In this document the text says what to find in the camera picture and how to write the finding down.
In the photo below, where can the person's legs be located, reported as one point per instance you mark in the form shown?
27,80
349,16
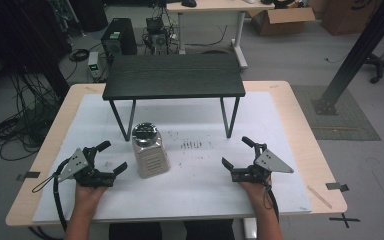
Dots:
170,230

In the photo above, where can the black office chair base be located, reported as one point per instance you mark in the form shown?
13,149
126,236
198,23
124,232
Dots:
381,66

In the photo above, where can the small black device with fan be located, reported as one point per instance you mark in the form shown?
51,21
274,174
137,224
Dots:
156,36

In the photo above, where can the black computer tower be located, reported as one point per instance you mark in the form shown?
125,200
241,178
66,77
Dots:
118,36

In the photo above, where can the light wooden desk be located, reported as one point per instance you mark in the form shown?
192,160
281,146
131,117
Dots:
51,140

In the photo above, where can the black tape cross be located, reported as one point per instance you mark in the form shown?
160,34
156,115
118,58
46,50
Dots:
344,220

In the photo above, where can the white board mat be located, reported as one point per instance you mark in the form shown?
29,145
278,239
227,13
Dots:
196,196

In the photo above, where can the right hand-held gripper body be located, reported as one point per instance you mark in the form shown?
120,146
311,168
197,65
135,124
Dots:
270,163

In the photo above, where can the open cardboard box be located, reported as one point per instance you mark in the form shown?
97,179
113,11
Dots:
280,21

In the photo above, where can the closed cardboard box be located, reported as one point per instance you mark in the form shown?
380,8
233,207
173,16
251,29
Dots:
346,16

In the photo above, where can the person's left hand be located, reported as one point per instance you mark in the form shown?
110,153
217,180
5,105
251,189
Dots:
86,198

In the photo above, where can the black computer mouse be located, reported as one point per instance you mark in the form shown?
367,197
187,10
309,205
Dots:
189,3

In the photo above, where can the black metal stand pillar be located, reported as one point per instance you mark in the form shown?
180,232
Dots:
356,56

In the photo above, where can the clear tape strip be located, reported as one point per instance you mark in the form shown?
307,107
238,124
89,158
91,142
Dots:
319,196

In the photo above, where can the person's right hand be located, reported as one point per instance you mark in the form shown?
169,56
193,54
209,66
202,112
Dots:
260,195

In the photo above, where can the grey floor mat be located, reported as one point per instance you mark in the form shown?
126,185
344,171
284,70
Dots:
350,123

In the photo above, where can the white power supply unit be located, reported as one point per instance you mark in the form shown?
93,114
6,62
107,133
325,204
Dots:
94,65

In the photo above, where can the white desk leg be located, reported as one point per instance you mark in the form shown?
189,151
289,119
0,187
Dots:
250,230

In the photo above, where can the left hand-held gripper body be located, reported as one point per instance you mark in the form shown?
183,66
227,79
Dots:
80,173

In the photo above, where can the white background desk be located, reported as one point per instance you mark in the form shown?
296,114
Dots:
210,8

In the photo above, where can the beige jar with chrome lid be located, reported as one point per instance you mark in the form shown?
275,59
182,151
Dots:
150,156

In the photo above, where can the black wooden shelf with legs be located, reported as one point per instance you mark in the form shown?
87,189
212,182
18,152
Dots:
173,75

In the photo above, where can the black tape strip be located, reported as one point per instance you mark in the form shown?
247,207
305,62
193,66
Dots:
30,175
336,187

